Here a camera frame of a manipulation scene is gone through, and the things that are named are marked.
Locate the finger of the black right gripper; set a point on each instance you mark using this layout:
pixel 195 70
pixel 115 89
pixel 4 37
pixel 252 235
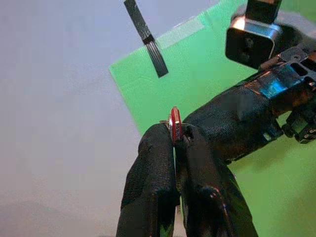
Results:
pixel 227 118

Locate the long black tape strip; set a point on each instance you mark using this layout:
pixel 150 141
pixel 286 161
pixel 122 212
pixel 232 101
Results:
pixel 145 37

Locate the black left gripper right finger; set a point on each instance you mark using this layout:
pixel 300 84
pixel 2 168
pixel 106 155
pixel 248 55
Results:
pixel 205 197

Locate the green board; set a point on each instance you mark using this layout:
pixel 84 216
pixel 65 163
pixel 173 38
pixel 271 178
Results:
pixel 197 74

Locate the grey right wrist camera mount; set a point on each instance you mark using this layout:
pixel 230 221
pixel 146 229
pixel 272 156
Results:
pixel 249 47

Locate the clear tape strip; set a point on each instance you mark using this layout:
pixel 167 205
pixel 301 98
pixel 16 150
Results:
pixel 182 32

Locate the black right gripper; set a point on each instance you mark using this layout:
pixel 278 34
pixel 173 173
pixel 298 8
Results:
pixel 306 111

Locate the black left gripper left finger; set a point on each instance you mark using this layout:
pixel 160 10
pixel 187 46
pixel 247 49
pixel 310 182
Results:
pixel 150 177

